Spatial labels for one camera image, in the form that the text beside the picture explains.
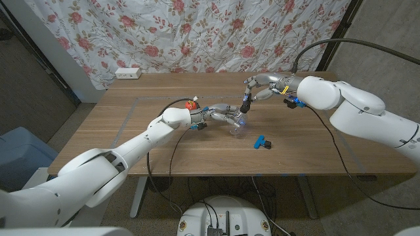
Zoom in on thin black right camera cable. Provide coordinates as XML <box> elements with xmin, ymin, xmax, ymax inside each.
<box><xmin>304</xmin><ymin>104</ymin><xmax>420</xmax><ymax>210</ymax></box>

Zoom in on clear plastic spray bottle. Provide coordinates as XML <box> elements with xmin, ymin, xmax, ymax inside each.
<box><xmin>228</xmin><ymin>109</ymin><xmax>249</xmax><ymax>137</ymax></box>

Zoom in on thick black hose cable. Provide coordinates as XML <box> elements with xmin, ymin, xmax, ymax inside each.
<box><xmin>291</xmin><ymin>38</ymin><xmax>420</xmax><ymax>73</ymax></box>

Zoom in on white power strip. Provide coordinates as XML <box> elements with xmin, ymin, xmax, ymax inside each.
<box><xmin>114</xmin><ymin>67</ymin><xmax>143</xmax><ymax>80</ymax></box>

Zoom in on blue and black clip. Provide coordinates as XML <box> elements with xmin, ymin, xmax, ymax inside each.
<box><xmin>253</xmin><ymin>134</ymin><xmax>272</xmax><ymax>150</ymax></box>

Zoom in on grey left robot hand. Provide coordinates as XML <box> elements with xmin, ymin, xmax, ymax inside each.
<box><xmin>190</xmin><ymin>103</ymin><xmax>247</xmax><ymax>128</ymax></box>

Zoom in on thin black left camera cable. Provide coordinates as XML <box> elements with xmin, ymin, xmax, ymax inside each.
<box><xmin>146</xmin><ymin>127</ymin><xmax>194</xmax><ymax>216</ymax></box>

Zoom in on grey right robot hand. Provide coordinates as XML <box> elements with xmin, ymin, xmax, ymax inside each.
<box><xmin>243</xmin><ymin>72</ymin><xmax>300</xmax><ymax>103</ymax></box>

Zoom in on white floor cable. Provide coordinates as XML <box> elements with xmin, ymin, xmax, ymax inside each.
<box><xmin>251</xmin><ymin>176</ymin><xmax>291</xmax><ymax>236</ymax></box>

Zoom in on grey table leg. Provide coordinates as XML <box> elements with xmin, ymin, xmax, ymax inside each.
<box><xmin>129</xmin><ymin>176</ymin><xmax>149</xmax><ymax>220</ymax></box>
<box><xmin>296</xmin><ymin>176</ymin><xmax>319</xmax><ymax>220</ymax></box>

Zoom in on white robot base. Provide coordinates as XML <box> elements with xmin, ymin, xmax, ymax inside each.
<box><xmin>176</xmin><ymin>195</ymin><xmax>273</xmax><ymax>236</ymax></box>

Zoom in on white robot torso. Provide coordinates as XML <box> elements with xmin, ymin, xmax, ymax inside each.
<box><xmin>0</xmin><ymin>225</ymin><xmax>420</xmax><ymax>236</ymax></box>

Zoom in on thin black camera cable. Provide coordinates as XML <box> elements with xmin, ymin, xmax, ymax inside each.
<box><xmin>304</xmin><ymin>104</ymin><xmax>420</xmax><ymax>210</ymax></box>
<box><xmin>146</xmin><ymin>127</ymin><xmax>194</xmax><ymax>216</ymax></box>

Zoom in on black trigger sprayer head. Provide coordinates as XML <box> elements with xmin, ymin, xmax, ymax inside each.
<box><xmin>240</xmin><ymin>92</ymin><xmax>253</xmax><ymax>115</ymax></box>

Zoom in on floral backdrop cloth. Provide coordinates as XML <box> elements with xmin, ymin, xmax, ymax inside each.
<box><xmin>24</xmin><ymin>0</ymin><xmax>352</xmax><ymax>90</ymax></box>

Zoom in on black tagged left wrist cable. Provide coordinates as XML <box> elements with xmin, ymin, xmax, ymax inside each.
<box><xmin>159</xmin><ymin>96</ymin><xmax>200</xmax><ymax>115</ymax></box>

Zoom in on blue plastic bin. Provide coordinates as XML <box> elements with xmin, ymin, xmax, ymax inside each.
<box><xmin>0</xmin><ymin>126</ymin><xmax>60</xmax><ymax>193</ymax></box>

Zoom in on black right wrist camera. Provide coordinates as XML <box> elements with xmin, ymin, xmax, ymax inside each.
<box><xmin>283</xmin><ymin>96</ymin><xmax>308</xmax><ymax>109</ymax></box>

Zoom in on black stand pole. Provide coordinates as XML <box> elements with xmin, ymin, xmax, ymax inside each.
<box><xmin>316</xmin><ymin>0</ymin><xmax>364</xmax><ymax>72</ymax></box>
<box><xmin>0</xmin><ymin>5</ymin><xmax>82</xmax><ymax>108</ymax></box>

